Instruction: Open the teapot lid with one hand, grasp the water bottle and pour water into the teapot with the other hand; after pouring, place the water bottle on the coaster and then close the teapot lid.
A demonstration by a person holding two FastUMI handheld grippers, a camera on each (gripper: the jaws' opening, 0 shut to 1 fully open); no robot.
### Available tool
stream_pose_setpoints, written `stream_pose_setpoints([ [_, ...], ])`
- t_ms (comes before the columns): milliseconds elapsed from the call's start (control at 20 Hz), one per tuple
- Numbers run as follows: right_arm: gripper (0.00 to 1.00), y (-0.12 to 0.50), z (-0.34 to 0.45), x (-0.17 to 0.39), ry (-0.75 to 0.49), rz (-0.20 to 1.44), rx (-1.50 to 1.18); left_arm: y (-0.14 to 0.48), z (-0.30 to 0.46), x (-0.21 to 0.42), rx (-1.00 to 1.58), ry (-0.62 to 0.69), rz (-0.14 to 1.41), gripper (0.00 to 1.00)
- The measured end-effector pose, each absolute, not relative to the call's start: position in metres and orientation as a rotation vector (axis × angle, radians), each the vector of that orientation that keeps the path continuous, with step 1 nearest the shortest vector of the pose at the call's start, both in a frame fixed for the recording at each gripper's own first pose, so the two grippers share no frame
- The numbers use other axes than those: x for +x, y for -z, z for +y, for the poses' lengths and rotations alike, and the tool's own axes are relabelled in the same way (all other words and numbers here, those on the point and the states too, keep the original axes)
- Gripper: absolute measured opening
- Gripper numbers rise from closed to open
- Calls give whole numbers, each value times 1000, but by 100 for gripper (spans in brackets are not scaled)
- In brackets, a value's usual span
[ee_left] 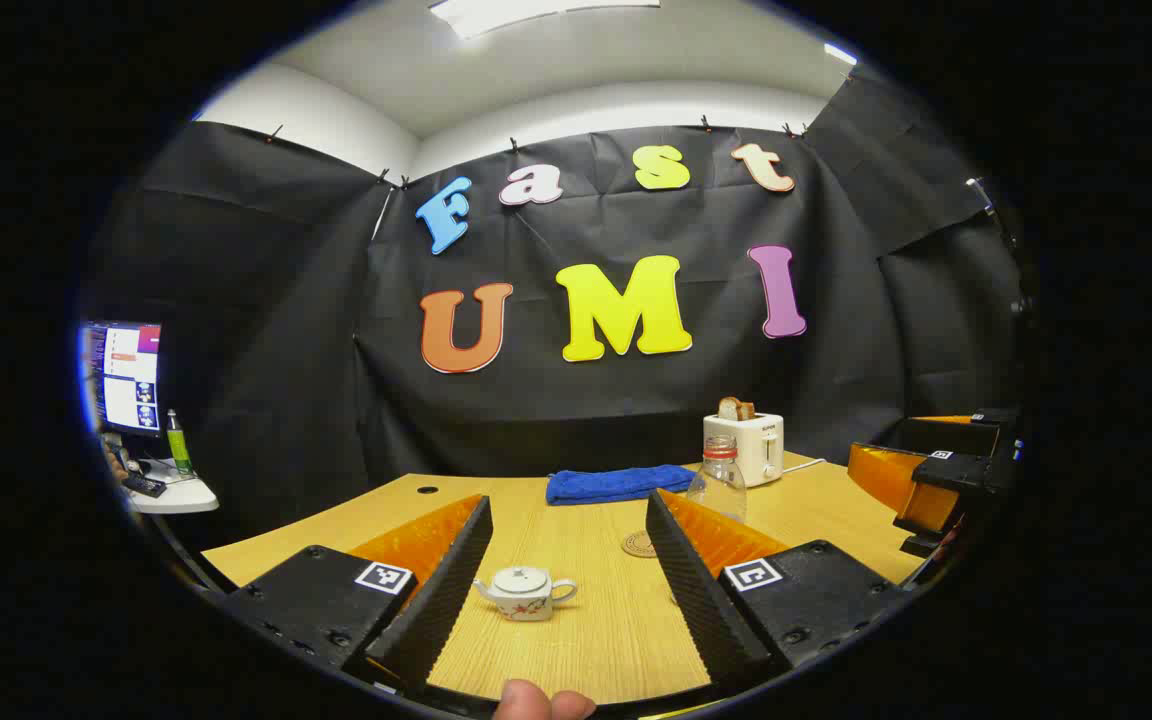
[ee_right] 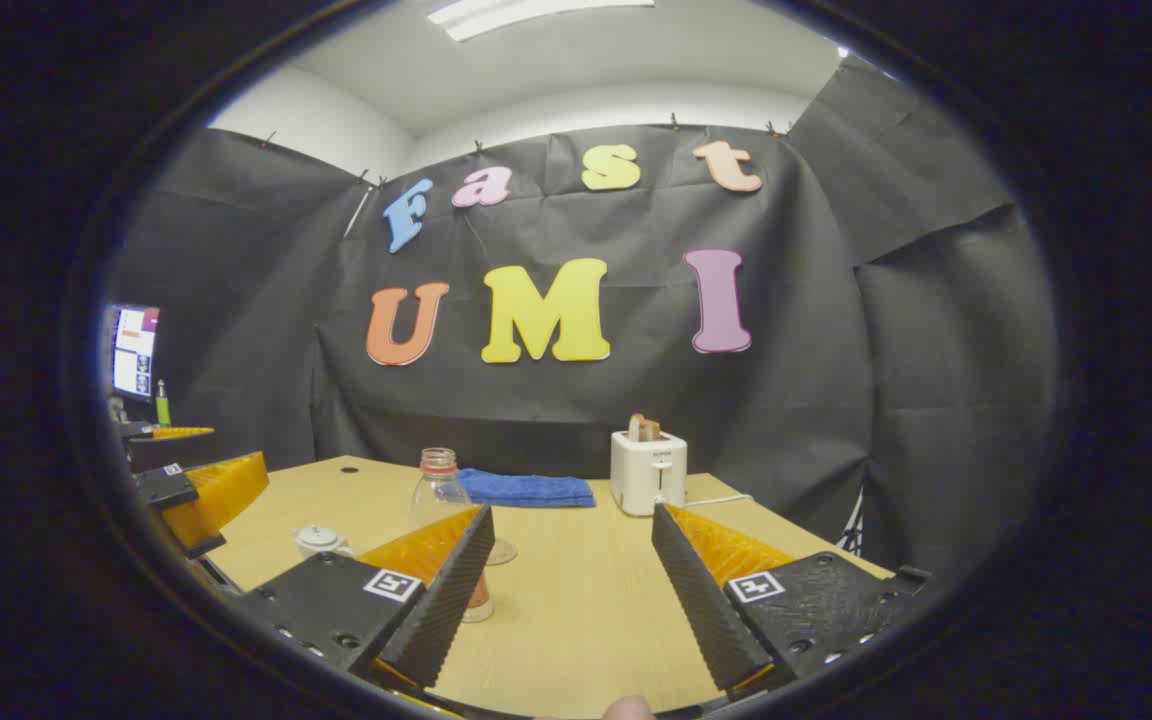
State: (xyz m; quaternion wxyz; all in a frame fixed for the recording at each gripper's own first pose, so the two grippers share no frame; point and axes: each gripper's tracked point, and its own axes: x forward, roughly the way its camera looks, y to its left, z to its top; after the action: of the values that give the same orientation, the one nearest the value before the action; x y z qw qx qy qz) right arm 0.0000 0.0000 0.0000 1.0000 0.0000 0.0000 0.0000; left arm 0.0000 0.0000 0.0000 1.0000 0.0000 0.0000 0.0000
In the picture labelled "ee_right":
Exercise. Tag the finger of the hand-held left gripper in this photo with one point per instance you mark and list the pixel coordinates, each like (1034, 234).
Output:
(171, 450)
(226, 490)

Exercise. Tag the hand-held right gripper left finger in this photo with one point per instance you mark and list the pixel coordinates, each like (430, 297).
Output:
(446, 600)

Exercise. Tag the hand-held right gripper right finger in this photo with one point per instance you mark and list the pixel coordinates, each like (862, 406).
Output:
(711, 610)

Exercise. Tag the white teacup lid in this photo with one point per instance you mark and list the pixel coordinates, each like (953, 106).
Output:
(316, 534)

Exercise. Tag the clear plastic water bottle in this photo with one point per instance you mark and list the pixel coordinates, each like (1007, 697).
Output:
(436, 495)

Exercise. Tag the white ceramic teacup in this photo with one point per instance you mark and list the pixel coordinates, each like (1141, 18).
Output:
(321, 551)

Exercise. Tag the green bottle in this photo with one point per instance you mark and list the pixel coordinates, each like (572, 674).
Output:
(164, 408)

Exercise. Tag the computer monitor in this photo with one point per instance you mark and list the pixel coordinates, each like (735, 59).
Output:
(136, 350)

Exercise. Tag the blue folded towel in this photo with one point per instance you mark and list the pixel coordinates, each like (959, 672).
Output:
(536, 490)

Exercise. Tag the white toaster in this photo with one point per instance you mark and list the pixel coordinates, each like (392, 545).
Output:
(636, 470)

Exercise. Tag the toasted bread slice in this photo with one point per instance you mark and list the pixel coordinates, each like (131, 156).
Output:
(644, 428)

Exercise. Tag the black backdrop cloth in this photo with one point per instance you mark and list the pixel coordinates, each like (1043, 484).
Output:
(816, 350)

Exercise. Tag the ceiling light panel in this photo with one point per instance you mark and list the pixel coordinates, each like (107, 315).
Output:
(536, 12)

